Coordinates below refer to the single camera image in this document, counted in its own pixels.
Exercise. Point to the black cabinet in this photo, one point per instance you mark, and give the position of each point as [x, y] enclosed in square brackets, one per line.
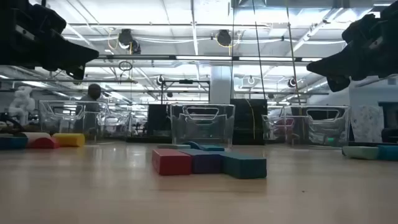
[239, 121]

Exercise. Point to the long ceiling light bar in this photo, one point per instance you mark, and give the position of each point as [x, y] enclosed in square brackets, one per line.
[202, 58]

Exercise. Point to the white patterned panel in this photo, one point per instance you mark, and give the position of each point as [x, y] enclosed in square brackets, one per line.
[367, 124]

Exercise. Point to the red rectangular block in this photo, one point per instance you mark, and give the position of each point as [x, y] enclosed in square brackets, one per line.
[171, 163]

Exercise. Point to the purple rectangular block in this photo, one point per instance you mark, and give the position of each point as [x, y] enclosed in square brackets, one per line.
[206, 163]

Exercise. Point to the black monitor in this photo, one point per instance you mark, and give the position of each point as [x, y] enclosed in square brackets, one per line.
[158, 118]

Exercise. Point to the cream cylinder block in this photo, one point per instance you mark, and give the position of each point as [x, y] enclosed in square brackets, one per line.
[35, 136]

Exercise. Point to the black metal gantry frame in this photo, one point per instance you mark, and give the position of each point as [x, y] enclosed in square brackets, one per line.
[186, 81]

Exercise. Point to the white humanoid robot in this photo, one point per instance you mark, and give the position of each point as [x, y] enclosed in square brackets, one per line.
[22, 102]

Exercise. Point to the white square pillar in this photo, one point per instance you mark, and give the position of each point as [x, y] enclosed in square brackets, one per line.
[221, 84]

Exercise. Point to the black chair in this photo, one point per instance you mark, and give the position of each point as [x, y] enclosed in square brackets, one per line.
[390, 135]

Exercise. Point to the person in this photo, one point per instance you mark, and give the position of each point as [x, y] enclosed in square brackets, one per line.
[93, 91]

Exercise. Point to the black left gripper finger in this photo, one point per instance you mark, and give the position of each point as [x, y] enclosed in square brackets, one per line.
[77, 73]
[71, 53]

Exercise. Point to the clear plastic bin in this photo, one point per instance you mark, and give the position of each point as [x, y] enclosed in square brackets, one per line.
[317, 130]
[62, 124]
[202, 130]

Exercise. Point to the red half-round block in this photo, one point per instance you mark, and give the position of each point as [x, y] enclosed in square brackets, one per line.
[43, 143]

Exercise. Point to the small black ceiling reel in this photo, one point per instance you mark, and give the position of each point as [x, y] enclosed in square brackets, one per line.
[160, 80]
[292, 82]

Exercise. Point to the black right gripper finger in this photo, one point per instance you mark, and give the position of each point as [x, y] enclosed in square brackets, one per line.
[339, 84]
[339, 67]

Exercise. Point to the light blue small block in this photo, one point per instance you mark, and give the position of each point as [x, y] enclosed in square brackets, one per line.
[360, 153]

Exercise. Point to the green rectangular block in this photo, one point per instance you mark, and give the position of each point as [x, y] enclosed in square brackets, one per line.
[172, 146]

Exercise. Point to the yellow cylinder block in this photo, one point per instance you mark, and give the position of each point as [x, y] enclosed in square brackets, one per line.
[70, 140]

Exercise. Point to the teal blue small block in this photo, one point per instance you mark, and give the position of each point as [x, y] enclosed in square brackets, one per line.
[213, 148]

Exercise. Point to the blue-teal rectangular block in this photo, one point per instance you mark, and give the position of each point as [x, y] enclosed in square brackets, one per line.
[245, 168]

